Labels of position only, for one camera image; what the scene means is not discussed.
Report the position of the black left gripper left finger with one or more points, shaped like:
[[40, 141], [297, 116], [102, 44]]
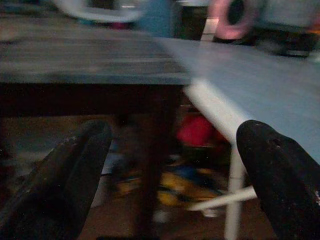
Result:
[[60, 185]]

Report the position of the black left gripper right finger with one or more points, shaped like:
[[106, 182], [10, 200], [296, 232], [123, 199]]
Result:
[[280, 175]]

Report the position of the white plate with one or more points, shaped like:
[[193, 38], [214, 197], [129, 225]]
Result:
[[97, 11]]

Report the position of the dark wooden table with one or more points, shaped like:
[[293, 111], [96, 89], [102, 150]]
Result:
[[85, 62]]

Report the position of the red box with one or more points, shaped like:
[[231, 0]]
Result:
[[196, 131]]

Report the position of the pink roll of tape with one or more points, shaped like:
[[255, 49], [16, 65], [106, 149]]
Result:
[[231, 21]]

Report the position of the white folding table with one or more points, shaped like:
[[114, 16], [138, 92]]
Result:
[[250, 82]]

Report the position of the light blue cup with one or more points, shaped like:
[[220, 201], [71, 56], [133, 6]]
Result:
[[157, 17]]

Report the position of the yellow and blue toy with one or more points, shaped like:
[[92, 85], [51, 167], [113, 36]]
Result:
[[182, 187]]

